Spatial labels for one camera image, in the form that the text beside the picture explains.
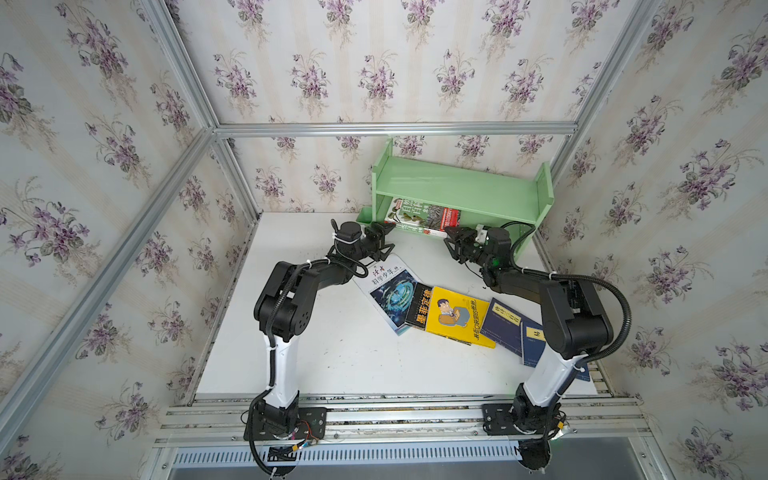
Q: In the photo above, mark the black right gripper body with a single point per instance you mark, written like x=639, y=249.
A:
x=462, y=243

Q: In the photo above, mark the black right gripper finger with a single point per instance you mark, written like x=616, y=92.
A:
x=455, y=250
x=460, y=232

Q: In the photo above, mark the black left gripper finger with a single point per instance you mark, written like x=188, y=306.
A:
x=384, y=250
x=382, y=228

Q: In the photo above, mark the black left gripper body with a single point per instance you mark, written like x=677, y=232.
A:
x=377, y=240

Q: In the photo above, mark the green nature encyclopedia book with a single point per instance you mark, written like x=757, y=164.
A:
x=422, y=218

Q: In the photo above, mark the yellow cartoon cover book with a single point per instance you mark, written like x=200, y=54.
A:
x=458, y=317

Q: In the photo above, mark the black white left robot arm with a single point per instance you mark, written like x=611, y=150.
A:
x=283, y=311

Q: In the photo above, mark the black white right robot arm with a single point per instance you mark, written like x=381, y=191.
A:
x=584, y=319

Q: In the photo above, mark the white science youth magazine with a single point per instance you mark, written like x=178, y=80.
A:
x=390, y=287

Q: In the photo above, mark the green metal bookshelf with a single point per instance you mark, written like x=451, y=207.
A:
x=481, y=197

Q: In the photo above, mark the black book yellow title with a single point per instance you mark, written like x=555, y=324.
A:
x=418, y=310

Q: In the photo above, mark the dark blue book left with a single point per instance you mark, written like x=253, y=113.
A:
x=501, y=324

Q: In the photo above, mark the dark blue book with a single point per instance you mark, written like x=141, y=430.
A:
x=533, y=342
x=501, y=324

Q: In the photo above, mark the dark blue book right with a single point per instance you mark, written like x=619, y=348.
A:
x=533, y=342

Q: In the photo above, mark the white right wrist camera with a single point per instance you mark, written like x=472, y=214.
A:
x=481, y=234

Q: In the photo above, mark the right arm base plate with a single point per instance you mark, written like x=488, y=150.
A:
x=521, y=419

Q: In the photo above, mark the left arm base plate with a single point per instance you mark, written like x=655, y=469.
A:
x=294, y=423

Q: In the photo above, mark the aluminium mounting rail frame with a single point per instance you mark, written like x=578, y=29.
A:
x=390, y=430

